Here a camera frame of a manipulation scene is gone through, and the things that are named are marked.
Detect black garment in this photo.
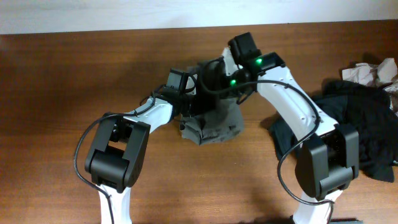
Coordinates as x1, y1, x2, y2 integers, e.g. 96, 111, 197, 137
269, 80, 398, 184

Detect beige crumpled cloth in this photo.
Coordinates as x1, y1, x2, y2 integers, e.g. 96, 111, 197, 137
341, 58, 397, 115

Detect right black camera cable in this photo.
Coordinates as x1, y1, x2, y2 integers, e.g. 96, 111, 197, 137
198, 58, 335, 224

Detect left black camera cable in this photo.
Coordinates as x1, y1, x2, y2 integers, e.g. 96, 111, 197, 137
73, 74, 198, 224

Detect grey shorts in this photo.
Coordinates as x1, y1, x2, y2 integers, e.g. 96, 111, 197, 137
180, 80, 244, 146

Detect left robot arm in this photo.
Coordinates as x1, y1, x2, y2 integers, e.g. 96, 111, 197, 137
83, 70, 214, 223

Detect black camera cable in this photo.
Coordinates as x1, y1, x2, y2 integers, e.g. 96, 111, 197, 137
73, 74, 198, 224
198, 58, 335, 224

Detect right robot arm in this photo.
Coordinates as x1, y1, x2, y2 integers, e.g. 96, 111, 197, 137
198, 32, 359, 223

